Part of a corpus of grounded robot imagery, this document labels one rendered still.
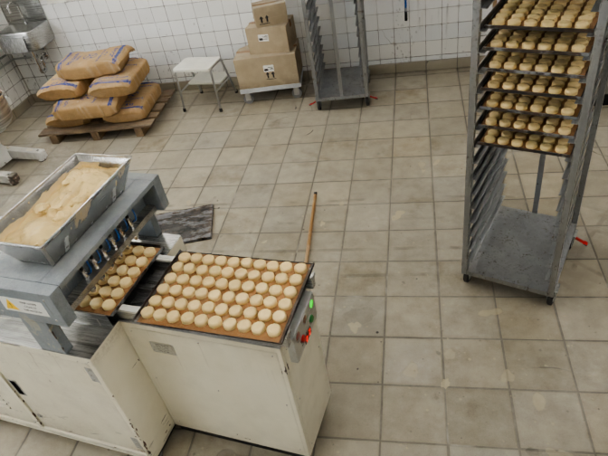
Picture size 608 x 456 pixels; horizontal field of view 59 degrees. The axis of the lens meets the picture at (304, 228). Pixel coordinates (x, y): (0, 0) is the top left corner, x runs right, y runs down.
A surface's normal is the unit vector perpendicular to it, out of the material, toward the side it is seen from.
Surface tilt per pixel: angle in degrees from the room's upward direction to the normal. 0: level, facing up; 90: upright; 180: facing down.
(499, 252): 0
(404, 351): 0
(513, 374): 0
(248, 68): 89
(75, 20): 90
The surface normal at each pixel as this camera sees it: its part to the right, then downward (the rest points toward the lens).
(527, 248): -0.15, -0.77
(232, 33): -0.14, 0.64
